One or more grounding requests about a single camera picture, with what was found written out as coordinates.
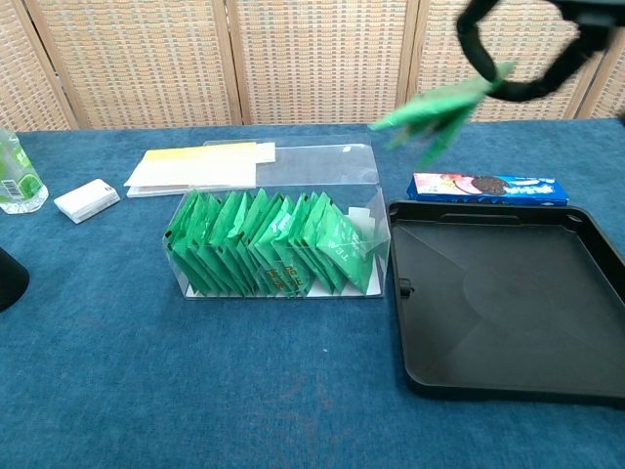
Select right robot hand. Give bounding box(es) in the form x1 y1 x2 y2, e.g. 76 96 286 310
456 0 625 104

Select clear plastic box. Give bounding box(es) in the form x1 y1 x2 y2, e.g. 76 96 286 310
163 140 392 300

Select black plastic tray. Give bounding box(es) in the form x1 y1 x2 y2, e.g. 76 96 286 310
385 198 625 409

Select green tea bags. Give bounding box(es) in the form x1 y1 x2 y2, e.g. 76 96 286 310
187 207 385 298

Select blue cookie box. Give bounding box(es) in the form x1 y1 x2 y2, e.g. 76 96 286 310
406 172 571 206

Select wicker folding screen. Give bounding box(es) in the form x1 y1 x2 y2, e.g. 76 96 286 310
0 0 625 132

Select yellow and white envelope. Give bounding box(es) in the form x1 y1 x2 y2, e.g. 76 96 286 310
124 142 259 190

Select blue tablecloth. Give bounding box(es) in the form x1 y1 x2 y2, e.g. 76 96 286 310
0 116 625 469

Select white tissue pack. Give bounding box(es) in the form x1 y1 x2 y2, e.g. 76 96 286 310
53 178 121 225

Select clear plastic bottle green label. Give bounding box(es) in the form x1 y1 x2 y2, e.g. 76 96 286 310
0 127 50 216

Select black rounded object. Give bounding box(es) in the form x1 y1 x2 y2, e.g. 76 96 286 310
0 246 30 314

